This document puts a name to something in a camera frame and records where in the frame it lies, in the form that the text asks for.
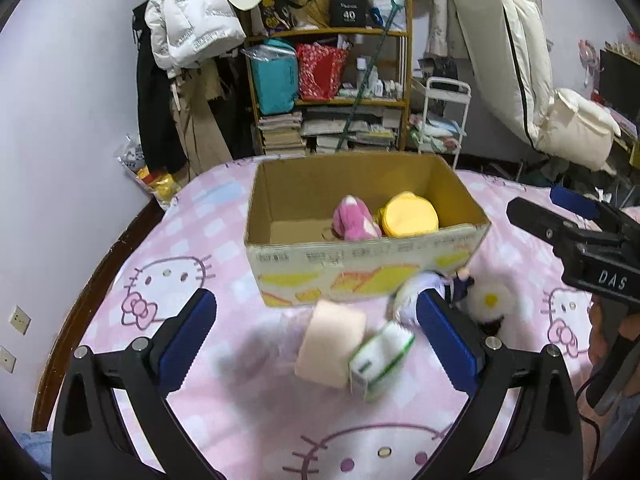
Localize white chick plush toy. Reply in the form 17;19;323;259
464;280;521;338

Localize pink desk fan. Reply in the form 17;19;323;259
578;39;601;86

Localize cream recliner chair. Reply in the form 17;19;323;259
445;0;623;173

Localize white trolley cart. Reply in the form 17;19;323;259
407;76;473;171

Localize row of toiletry bottles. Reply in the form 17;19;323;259
340;57;406;101

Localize printed cardboard box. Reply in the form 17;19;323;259
244;152;492;309

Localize beige trousers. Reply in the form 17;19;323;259
172;60;233;176

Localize green pole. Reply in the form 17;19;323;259
336;0;406;153

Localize person's right hand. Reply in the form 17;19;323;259
587;295;612;367

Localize pink cat print blanket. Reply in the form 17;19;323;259
75;155;640;480

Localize stack of old books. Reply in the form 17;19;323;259
257;112;307;157

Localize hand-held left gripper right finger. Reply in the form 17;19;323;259
416;288;585;480

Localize green white tissue pack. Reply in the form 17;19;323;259
348;321;417;403

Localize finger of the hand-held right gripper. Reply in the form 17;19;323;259
549;186;640;241
506;197;626;257

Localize purple plush doll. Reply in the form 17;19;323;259
447;266;476;306

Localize teal bag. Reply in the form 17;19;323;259
250;37;300;116

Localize wooden shelf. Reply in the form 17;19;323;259
243;0;415;156

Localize pink plush toy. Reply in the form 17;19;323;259
333;196;383;242

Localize white puffer jacket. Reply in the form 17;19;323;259
145;0;247;78

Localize dark wooden bed frame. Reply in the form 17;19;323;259
31;195;168;433

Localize floral curtain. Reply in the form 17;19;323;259
425;0;481;58

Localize red patterned bag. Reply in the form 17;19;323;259
295;43;349;102

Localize black box with white print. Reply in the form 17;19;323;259
328;0;370;28

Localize blue denim trouser leg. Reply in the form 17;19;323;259
15;430;53;480

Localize dark patterned tote bag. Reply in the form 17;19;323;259
260;0;333;31

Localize black cable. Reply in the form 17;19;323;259
575;365;603;476

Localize yellow round plush toy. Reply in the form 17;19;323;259
376;191;441;237

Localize black monitor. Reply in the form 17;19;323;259
599;49;640;121

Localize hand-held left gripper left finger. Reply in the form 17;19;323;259
51;287;218;480

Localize peach roll cushion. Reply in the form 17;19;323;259
294;300;368;389

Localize black coat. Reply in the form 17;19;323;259
132;2;188;173

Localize plastic bag with yellow toys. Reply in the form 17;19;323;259
116;135;182;211

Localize white round plush toy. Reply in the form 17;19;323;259
389;270;453;323

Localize pile of papers and magazines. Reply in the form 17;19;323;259
300;107;401;153

